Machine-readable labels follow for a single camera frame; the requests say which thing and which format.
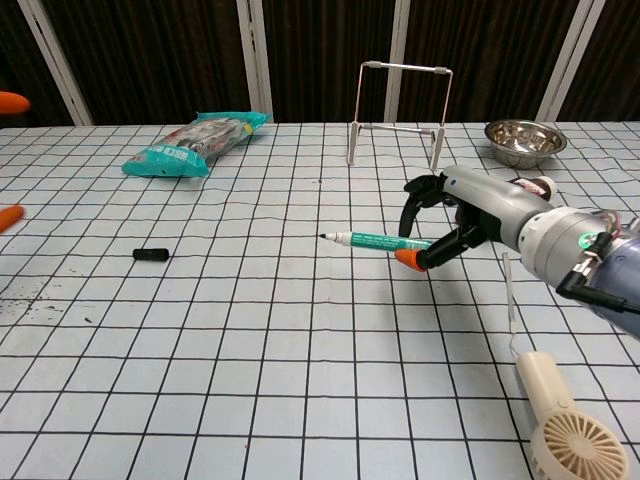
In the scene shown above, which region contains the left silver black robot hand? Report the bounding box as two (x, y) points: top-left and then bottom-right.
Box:
(0, 91), (31, 234)

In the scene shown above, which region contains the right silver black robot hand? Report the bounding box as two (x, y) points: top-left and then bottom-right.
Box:
(394, 164), (554, 274)

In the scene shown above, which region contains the green white marker pen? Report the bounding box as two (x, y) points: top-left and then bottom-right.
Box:
(319, 230), (434, 252)

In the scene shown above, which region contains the stainless steel bowl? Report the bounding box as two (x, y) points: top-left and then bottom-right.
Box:
(483, 119), (568, 169)

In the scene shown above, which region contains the teal snack bag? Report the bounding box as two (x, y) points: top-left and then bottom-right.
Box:
(122, 110), (271, 179)

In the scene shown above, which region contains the beige handheld fan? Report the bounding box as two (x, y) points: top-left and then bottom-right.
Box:
(516, 351), (630, 480)

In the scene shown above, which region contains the white blue checked tablecloth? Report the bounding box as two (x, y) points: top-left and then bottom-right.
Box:
(0, 119), (640, 480)

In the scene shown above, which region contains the white partition frame post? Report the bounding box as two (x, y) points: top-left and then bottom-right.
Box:
(234, 0), (274, 124)
(537, 0), (607, 122)
(17, 0), (95, 126)
(383, 0), (422, 122)

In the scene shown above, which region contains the white fan wrist strap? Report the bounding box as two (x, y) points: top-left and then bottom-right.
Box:
(501, 252), (522, 357)

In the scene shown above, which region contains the metal wire stand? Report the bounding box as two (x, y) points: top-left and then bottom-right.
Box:
(345, 60), (454, 170)

